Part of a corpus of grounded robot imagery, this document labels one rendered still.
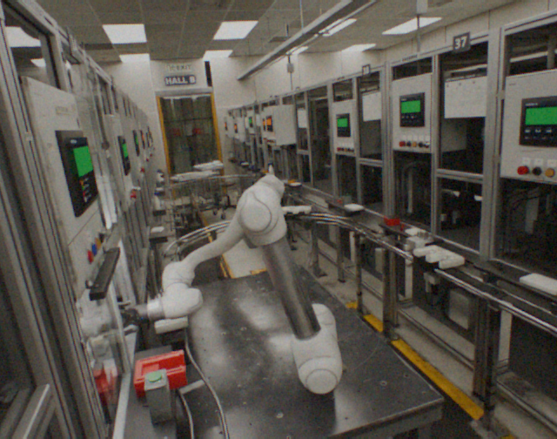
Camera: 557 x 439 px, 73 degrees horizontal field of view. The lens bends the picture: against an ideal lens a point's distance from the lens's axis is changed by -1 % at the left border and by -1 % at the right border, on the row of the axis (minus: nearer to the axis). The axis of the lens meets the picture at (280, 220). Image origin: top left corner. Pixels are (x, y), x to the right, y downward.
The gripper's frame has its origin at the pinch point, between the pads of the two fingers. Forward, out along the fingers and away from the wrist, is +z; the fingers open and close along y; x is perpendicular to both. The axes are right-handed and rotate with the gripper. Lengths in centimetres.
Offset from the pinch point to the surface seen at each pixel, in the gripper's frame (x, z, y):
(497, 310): 20, -173, -37
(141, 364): 27.8, -17.4, -5.1
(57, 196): 62, -18, 58
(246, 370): 6, -53, -36
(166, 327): -12.6, -23.7, -15.3
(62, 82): 23, -17, 85
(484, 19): -472, -645, 180
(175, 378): 37.3, -27.7, -7.6
